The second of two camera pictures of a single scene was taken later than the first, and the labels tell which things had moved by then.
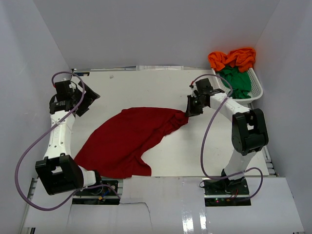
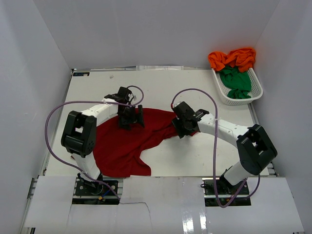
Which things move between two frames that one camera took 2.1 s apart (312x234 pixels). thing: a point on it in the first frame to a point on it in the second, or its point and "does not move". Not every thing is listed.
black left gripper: x=89 y=97 to x=123 y=123
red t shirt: x=116 y=149 does not move
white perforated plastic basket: x=256 y=91 does not move
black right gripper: x=190 y=109 to x=181 y=132
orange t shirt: x=242 y=58 does not move
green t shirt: x=239 y=81 does not move
